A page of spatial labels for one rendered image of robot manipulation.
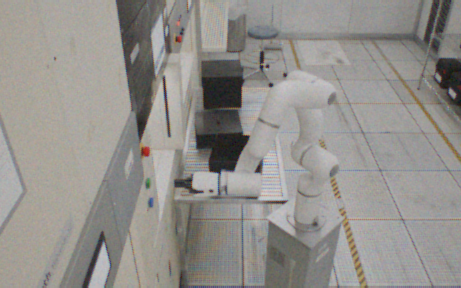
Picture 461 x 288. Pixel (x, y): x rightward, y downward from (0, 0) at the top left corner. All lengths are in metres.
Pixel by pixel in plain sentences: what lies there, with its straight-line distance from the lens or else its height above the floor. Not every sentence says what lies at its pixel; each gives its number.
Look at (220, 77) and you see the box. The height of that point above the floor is 1.01.
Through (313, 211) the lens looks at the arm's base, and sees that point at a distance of 2.07.
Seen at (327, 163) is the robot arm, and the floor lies 1.17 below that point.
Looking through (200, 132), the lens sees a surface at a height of 0.86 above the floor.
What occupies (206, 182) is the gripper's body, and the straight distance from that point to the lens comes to 1.62.
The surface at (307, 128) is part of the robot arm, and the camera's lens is 1.75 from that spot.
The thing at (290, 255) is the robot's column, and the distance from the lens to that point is 2.19.
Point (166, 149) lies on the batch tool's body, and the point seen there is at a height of 0.87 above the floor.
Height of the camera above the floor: 2.25
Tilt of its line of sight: 34 degrees down
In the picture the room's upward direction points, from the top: straight up
